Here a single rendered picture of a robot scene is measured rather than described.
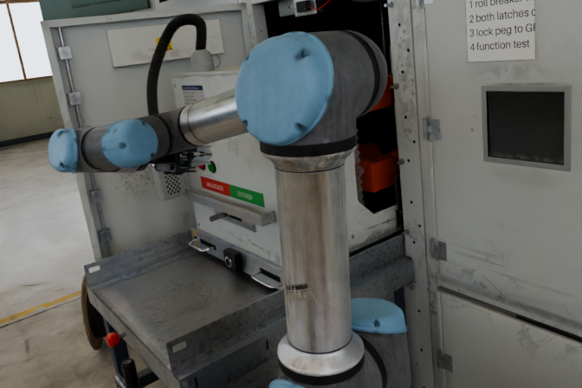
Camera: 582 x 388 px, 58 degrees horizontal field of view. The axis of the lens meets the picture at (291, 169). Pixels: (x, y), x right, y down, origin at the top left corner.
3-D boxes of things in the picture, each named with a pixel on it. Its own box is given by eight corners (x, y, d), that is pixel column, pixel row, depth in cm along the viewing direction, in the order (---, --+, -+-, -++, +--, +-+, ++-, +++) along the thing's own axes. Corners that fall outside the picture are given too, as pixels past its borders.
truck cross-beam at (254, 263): (299, 300, 120) (296, 276, 119) (192, 245, 163) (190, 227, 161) (315, 292, 123) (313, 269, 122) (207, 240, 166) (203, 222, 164)
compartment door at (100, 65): (93, 260, 168) (39, 22, 150) (269, 210, 195) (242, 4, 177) (97, 266, 162) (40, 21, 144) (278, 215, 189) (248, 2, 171)
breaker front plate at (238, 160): (290, 279, 122) (262, 73, 110) (195, 233, 160) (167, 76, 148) (294, 277, 122) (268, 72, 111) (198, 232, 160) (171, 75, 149)
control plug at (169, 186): (164, 201, 146) (151, 140, 142) (157, 198, 150) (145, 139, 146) (189, 194, 151) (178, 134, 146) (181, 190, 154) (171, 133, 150)
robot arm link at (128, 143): (170, 109, 87) (131, 119, 94) (113, 121, 79) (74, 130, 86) (181, 155, 89) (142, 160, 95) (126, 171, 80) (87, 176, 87)
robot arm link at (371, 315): (424, 369, 85) (417, 292, 82) (388, 420, 74) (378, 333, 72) (359, 353, 92) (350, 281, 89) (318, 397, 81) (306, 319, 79)
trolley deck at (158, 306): (184, 406, 101) (178, 379, 99) (89, 302, 150) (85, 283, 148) (415, 280, 139) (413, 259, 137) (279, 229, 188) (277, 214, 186)
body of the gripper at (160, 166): (198, 173, 106) (149, 174, 97) (171, 171, 111) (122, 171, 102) (200, 136, 106) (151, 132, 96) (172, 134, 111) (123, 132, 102)
